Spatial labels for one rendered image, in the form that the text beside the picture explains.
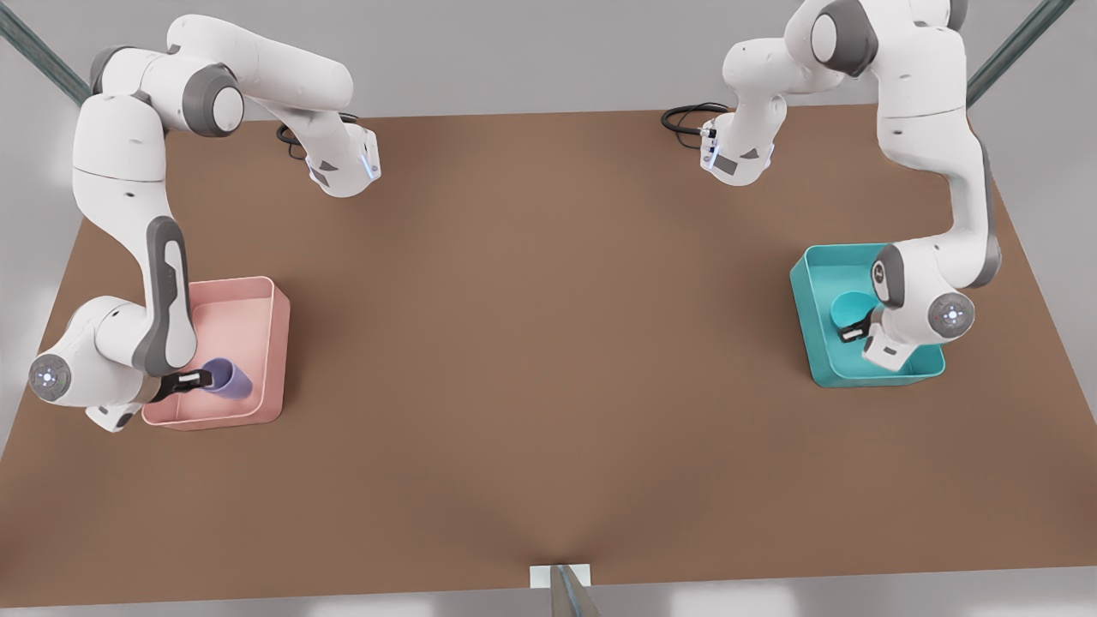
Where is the teal bowl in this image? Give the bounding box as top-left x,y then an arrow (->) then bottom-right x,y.
829,291 -> 875,331

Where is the purple cup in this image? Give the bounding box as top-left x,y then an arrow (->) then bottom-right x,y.
201,357 -> 254,401

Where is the teal plastic box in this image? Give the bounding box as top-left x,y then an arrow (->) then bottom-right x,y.
789,244 -> 946,389

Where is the pink plastic box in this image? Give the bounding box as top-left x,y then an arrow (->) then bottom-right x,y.
141,275 -> 291,430

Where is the black cable loop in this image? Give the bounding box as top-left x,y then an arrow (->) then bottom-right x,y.
276,112 -> 361,161
661,103 -> 732,151

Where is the silver frame post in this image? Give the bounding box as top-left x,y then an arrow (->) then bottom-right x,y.
0,7 -> 92,107
550,565 -> 602,617
966,0 -> 1076,109

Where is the white post foot plate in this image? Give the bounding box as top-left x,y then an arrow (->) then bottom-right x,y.
530,565 -> 594,589

